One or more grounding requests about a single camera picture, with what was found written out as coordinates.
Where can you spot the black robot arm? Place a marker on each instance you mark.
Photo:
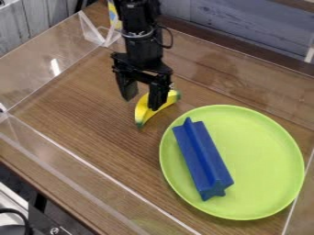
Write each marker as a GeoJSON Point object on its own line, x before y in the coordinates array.
{"type": "Point", "coordinates": [138, 15]}

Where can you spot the clear acrylic corner bracket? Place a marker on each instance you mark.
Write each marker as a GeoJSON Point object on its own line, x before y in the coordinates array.
{"type": "Point", "coordinates": [101, 35]}

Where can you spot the yellow toy banana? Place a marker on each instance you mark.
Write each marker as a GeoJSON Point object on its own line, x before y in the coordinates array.
{"type": "Point", "coordinates": [144, 112]}

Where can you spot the white labelled canister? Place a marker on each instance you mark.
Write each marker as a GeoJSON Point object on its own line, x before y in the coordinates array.
{"type": "Point", "coordinates": [114, 13]}

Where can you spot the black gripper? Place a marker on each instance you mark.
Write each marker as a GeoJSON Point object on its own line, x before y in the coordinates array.
{"type": "Point", "coordinates": [141, 64]}

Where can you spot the clear acrylic front wall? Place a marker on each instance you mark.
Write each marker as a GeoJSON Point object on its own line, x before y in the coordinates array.
{"type": "Point", "coordinates": [108, 206]}

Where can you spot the green round plate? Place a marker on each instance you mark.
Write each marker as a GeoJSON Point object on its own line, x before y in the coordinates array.
{"type": "Point", "coordinates": [263, 157]}

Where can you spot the blue plastic block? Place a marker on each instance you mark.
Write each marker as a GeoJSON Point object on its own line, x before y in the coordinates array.
{"type": "Point", "coordinates": [208, 169]}

